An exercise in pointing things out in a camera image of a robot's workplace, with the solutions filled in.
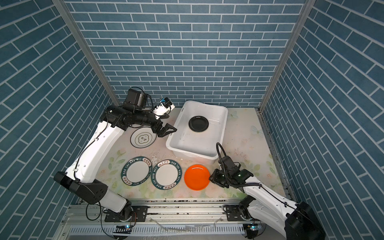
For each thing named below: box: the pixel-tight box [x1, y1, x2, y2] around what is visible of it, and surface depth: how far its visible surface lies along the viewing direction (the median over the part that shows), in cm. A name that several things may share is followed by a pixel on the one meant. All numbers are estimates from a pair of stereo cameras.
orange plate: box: [184, 164, 211, 191], surface depth 86 cm
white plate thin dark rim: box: [130, 126, 157, 149], surface depth 104 cm
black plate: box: [188, 115, 209, 133], surface depth 111 cm
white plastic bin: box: [166, 100, 229, 165], surface depth 105 cm
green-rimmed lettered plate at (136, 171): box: [121, 156, 153, 186], surface depth 89 cm
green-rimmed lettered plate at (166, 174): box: [151, 159, 182, 190], surface depth 88 cm
